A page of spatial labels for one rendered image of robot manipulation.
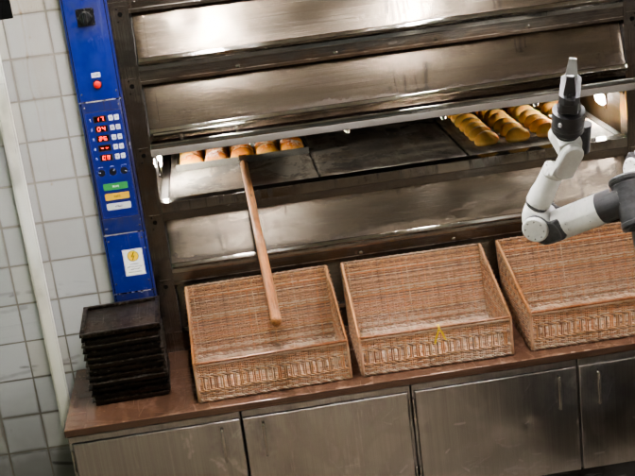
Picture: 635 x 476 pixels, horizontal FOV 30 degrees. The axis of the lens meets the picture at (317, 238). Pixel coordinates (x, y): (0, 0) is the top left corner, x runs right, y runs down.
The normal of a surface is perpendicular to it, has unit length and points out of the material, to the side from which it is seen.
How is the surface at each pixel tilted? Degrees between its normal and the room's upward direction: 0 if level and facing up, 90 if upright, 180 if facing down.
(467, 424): 88
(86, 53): 90
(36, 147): 90
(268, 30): 70
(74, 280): 90
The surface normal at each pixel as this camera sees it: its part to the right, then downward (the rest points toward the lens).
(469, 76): 0.06, -0.04
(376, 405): 0.11, 0.31
